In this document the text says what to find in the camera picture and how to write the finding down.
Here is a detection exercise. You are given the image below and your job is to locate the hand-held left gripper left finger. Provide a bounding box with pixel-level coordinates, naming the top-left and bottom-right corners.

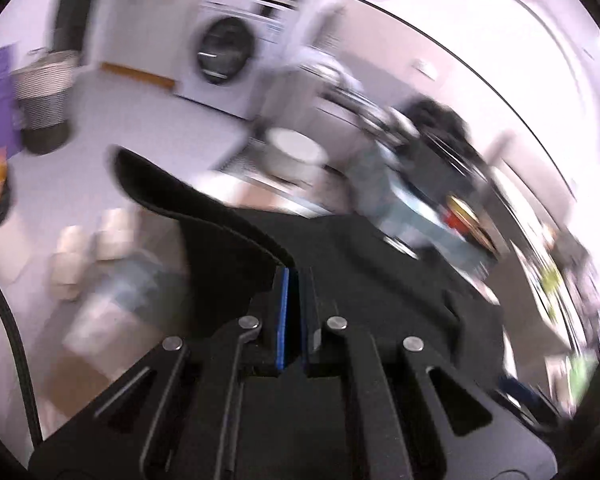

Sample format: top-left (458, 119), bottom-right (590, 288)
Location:
top-left (30, 266), bottom-right (291, 480)

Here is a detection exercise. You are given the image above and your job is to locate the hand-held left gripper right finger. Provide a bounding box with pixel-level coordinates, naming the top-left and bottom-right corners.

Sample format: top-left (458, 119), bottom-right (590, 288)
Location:
top-left (300, 266), bottom-right (556, 480)

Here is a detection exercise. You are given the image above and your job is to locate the black knit sweater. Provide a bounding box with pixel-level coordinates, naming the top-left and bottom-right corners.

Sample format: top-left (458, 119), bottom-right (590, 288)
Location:
top-left (112, 146), bottom-right (506, 381)

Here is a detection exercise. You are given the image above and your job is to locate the white round object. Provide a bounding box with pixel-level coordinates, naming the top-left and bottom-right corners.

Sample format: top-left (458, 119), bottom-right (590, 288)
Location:
top-left (267, 127), bottom-right (327, 186)

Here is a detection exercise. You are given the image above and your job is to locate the red bowl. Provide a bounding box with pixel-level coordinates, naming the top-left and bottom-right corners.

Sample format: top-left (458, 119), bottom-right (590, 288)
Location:
top-left (442, 197), bottom-right (481, 233)

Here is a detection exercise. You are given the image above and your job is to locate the cream slipper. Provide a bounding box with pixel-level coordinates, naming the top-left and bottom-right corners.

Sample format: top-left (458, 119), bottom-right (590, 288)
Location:
top-left (50, 225), bottom-right (88, 301)
top-left (95, 207), bottom-right (136, 261)

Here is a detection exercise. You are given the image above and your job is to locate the black case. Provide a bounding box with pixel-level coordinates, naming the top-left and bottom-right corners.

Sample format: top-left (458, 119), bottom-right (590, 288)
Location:
top-left (410, 135), bottom-right (486, 181)

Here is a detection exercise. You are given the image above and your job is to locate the black jacket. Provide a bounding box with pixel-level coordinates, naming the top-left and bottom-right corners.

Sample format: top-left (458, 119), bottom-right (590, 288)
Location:
top-left (405, 100), bottom-right (471, 146)

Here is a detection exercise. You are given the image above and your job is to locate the white washing machine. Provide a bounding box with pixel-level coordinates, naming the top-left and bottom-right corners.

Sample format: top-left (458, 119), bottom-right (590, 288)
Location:
top-left (177, 0), bottom-right (291, 121)

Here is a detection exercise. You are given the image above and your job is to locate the woven laundry basket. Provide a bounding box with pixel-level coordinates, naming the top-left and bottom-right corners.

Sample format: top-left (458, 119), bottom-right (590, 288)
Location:
top-left (11, 50), bottom-right (81, 156)

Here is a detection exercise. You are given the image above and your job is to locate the black cable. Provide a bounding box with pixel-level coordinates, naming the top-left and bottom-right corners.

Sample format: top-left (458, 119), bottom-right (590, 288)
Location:
top-left (0, 255), bottom-right (43, 451)

